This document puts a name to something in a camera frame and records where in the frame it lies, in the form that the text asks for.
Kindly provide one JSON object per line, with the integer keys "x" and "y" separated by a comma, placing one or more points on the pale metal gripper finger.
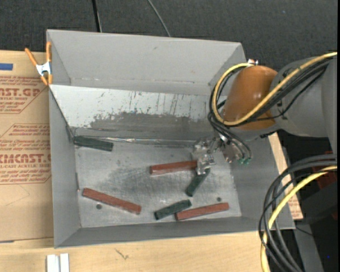
{"x": 205, "y": 163}
{"x": 200, "y": 149}

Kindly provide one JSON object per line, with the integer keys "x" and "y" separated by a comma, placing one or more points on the grey metal bin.
{"x": 147, "y": 67}

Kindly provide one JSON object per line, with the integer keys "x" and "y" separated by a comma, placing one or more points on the red-brown flat block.
{"x": 201, "y": 211}
{"x": 111, "y": 200}
{"x": 173, "y": 167}

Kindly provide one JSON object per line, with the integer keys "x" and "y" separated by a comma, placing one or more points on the brown cardboard board, red print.
{"x": 22, "y": 152}

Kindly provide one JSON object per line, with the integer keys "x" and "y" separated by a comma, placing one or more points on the dark green flat block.
{"x": 172, "y": 209}
{"x": 93, "y": 143}
{"x": 195, "y": 184}

